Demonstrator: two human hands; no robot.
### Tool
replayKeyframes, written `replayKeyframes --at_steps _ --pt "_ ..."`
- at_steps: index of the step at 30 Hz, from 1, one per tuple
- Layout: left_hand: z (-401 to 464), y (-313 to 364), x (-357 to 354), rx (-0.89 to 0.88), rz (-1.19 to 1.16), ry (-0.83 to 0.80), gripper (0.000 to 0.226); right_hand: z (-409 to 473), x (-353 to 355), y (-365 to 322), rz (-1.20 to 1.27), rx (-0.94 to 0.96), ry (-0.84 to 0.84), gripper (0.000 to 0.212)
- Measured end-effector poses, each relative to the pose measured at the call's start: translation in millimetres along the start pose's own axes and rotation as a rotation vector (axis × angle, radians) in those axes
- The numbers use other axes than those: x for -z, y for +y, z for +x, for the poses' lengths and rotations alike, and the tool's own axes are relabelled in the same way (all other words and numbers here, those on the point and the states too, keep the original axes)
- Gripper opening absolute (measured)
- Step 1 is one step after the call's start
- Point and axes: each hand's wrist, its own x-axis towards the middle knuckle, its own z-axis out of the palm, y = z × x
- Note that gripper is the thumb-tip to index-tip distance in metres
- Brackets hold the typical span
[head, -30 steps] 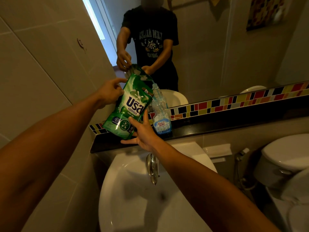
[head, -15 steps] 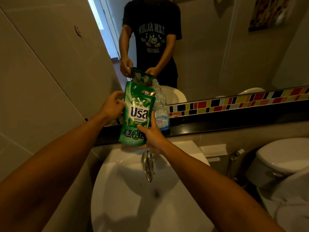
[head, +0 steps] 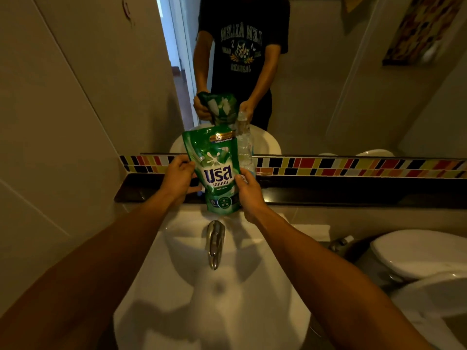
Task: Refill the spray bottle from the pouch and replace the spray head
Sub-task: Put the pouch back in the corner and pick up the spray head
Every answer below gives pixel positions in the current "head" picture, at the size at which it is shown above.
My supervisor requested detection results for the chrome faucet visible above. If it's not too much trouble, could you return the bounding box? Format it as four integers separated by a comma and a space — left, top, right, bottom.
205, 220, 226, 271

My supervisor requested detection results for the person's right hand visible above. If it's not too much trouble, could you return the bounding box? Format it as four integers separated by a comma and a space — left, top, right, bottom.
235, 168, 269, 225

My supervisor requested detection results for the person's left hand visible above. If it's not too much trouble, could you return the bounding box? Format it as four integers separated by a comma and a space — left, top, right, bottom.
160, 155, 203, 208

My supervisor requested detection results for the wall mirror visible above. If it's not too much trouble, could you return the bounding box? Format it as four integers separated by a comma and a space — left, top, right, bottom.
31, 0, 467, 159

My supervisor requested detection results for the person's right forearm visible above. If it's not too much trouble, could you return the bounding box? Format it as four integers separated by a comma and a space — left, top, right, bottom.
251, 205, 435, 350

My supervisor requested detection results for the green detergent refill pouch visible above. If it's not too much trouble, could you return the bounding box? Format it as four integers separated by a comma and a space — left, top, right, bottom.
182, 125, 242, 216

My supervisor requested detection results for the clear plastic bottle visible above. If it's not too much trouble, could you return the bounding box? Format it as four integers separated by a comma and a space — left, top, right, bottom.
234, 111, 258, 179

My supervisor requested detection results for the chrome bidet sprayer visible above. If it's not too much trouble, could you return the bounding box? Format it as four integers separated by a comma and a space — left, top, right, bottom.
328, 235, 355, 253

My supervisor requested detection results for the white ceramic sink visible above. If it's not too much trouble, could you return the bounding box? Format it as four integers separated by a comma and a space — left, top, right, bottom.
113, 206, 311, 350

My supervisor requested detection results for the person's left forearm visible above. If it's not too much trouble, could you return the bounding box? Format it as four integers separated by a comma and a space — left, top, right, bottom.
0, 189, 176, 350

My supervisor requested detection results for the white toilet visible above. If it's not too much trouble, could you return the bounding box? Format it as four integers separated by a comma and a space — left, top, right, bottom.
353, 229, 467, 350

